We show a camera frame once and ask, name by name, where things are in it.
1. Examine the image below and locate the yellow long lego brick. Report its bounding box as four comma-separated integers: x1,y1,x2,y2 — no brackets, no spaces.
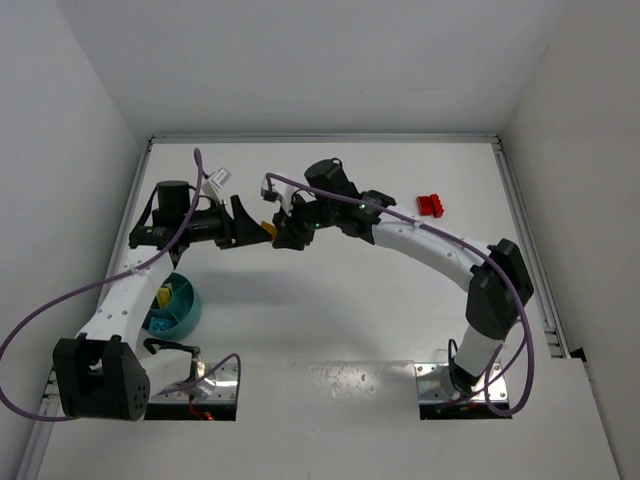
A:
261,221,277,239

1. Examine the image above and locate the yellow small lego brick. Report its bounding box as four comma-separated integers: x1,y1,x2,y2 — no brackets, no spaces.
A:
156,285,172,308

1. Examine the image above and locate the red long lego brick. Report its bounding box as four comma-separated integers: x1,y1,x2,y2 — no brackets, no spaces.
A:
429,194,444,218

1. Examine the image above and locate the blue lego brick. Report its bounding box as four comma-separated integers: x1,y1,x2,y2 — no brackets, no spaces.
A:
148,317,176,332

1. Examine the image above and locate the red small lego brick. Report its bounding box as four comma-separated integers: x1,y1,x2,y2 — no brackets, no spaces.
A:
416,196,434,216

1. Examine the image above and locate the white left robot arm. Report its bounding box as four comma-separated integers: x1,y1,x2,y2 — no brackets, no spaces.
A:
53,180,272,421

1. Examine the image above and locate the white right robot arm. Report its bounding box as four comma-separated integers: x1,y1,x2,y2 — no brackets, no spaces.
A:
261,158,534,395

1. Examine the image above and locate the teal divided round container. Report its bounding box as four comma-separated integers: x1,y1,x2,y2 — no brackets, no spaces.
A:
142,273,202,342

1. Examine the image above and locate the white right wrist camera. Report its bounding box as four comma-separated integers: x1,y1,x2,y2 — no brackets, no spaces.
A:
260,173,296,216

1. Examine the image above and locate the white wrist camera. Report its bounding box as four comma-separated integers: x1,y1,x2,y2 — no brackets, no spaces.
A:
260,173,296,216
201,168,231,205

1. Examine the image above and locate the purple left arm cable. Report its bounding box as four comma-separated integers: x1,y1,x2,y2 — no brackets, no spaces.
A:
0,147,242,422

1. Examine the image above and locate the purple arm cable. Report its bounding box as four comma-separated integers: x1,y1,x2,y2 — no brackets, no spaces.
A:
0,147,242,422
263,171,536,417

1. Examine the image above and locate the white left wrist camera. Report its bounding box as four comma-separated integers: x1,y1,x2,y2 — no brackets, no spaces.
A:
201,168,231,205

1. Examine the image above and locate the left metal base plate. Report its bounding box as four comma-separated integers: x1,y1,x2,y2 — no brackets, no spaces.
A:
150,358,239,405

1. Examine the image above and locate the metal base plate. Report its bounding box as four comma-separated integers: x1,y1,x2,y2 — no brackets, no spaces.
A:
415,363,509,403
150,358,239,405

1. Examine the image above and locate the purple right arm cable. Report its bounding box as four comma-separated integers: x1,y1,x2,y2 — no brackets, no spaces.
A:
263,171,536,417

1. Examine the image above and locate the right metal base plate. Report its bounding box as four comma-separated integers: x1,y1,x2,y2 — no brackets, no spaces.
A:
415,363,509,403

